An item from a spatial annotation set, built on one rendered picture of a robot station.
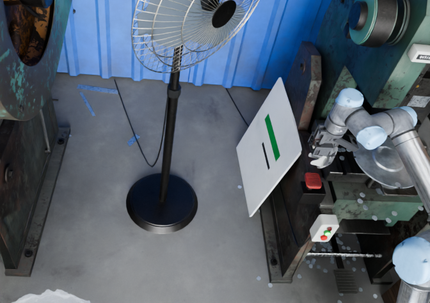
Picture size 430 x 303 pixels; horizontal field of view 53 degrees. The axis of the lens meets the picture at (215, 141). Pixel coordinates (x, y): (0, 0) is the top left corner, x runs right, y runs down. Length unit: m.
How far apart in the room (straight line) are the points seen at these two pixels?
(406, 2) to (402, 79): 0.24
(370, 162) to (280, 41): 1.32
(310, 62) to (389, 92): 0.54
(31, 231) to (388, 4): 1.85
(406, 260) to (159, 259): 1.29
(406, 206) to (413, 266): 0.70
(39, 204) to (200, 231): 0.84
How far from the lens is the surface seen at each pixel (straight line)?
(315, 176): 1.71
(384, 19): 1.44
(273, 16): 2.77
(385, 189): 1.78
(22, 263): 2.27
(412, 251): 1.32
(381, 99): 1.60
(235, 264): 2.29
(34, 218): 2.38
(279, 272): 2.29
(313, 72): 2.00
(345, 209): 1.91
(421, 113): 1.80
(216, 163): 2.62
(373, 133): 1.34
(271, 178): 2.25
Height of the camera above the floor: 2.03
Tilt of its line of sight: 48 degrees down
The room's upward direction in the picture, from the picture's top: 13 degrees clockwise
